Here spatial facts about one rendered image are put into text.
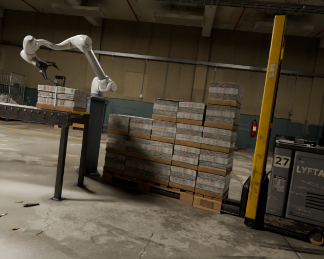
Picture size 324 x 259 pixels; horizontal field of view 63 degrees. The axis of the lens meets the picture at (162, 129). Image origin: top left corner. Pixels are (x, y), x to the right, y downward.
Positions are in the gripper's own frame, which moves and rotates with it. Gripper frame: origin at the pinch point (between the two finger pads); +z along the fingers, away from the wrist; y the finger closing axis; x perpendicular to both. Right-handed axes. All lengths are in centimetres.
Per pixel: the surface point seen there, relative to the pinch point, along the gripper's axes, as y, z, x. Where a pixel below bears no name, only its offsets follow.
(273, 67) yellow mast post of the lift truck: -116, 170, 19
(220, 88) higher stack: -81, 144, -14
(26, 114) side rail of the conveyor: 40, 12, 28
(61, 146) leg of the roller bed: 46, 56, 28
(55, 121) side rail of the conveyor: 30, 38, 28
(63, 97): 11.5, 26.4, 14.2
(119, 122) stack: 10, 70, -48
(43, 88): 14.8, 5.6, 14.2
